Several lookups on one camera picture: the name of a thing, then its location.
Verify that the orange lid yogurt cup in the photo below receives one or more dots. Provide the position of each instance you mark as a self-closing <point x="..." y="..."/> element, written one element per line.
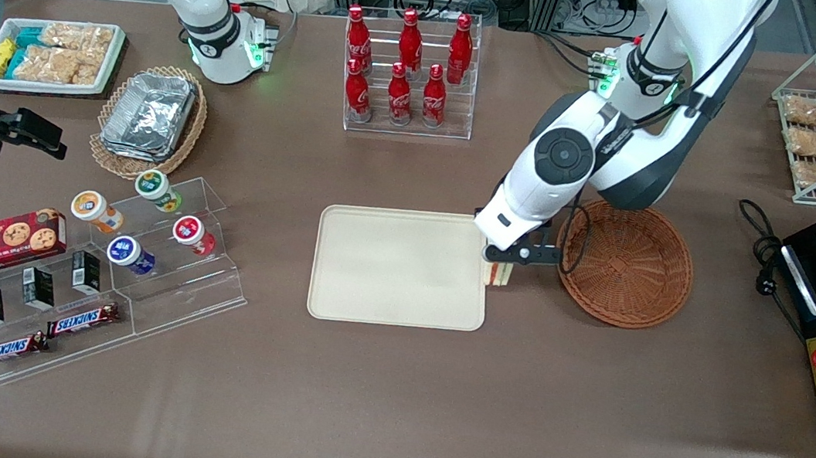
<point x="93" y="208"/>

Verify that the clear acrylic bottle rack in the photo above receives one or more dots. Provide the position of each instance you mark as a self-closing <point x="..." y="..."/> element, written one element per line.
<point x="461" y="111"/>

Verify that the oval light wicker basket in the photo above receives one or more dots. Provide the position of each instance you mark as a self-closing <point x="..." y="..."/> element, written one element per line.
<point x="190" y="132"/>

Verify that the triangular sandwich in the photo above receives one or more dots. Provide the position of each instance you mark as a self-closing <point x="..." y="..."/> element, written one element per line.
<point x="499" y="275"/>

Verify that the yellow snack packet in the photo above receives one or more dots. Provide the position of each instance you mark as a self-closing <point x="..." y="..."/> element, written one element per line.
<point x="1" y="56"/>

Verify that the stack of foil trays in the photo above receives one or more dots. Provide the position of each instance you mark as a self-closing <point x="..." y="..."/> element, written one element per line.
<point x="149" y="115"/>

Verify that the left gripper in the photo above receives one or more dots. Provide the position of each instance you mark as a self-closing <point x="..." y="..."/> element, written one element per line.
<point x="547" y="223"/>

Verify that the red lid yogurt cup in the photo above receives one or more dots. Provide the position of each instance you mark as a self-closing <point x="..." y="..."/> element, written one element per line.
<point x="191" y="232"/>

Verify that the blue lid yogurt cup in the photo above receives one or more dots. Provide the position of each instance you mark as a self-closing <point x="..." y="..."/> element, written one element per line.
<point x="128" y="254"/>

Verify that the round brown wicker basket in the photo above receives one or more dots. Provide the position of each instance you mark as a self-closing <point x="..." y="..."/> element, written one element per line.
<point x="628" y="272"/>

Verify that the white rectangular snack tray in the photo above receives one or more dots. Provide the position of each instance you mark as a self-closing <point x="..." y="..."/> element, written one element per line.
<point x="114" y="57"/>

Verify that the red cola bottle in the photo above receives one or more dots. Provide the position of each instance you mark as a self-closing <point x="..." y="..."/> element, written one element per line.
<point x="411" y="41"/>
<point x="399" y="96"/>
<point x="461" y="47"/>
<point x="358" y="38"/>
<point x="358" y="92"/>
<point x="433" y="97"/>

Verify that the green lid yogurt cup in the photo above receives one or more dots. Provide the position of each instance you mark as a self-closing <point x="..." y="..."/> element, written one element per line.
<point x="156" y="188"/>

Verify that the rice crisp snack packet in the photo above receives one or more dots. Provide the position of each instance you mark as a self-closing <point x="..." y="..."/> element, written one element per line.
<point x="90" y="69"/>
<point x="47" y="64"/>
<point x="73" y="36"/>

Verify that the beige plastic tray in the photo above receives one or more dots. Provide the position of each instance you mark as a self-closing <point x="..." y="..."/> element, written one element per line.
<point x="399" y="267"/>

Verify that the teal snack packet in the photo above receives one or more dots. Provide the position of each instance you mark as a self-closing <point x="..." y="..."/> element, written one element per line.
<point x="28" y="37"/>
<point x="16" y="62"/>

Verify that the clear acrylic stepped stand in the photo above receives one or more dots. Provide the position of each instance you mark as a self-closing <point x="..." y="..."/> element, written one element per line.
<point x="189" y="296"/>

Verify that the Snickers chocolate bar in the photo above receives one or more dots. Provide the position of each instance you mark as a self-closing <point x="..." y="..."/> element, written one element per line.
<point x="11" y="350"/>
<point x="83" y="321"/>

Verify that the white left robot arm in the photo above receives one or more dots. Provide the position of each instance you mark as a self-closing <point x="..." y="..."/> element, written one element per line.
<point x="667" y="20"/>

